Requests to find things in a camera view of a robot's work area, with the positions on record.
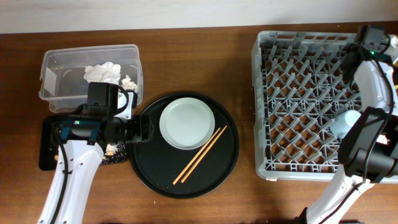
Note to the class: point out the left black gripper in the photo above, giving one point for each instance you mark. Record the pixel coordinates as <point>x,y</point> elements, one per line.
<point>142,128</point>

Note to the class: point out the pile of food scraps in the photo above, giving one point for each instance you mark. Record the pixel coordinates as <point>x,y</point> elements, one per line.
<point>111,152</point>

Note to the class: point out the grey ceramic plate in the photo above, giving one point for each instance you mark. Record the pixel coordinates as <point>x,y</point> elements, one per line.
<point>187,123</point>

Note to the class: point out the white napkin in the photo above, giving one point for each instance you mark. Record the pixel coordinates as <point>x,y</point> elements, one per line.
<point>109,72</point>

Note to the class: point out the wooden chopstick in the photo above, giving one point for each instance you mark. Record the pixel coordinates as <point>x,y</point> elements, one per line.
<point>194,158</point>
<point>201,157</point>

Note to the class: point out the blue plastic cup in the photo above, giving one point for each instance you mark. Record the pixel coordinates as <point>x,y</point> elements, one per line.
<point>344,122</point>

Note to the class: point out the pink plastic cup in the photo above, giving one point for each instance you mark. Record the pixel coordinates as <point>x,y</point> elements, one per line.
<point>382,139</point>

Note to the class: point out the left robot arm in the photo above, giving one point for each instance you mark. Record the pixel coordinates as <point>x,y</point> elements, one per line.
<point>73,145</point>

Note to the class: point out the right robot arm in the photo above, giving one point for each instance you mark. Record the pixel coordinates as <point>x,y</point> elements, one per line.
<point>368,152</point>

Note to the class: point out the grey dishwasher rack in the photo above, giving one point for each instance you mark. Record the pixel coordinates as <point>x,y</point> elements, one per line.
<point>298,89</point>

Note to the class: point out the clear plastic bin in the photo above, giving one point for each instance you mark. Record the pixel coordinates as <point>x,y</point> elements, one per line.
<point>63,85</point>

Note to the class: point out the black rectangular tray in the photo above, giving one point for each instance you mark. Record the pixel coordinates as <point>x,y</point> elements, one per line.
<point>49,146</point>

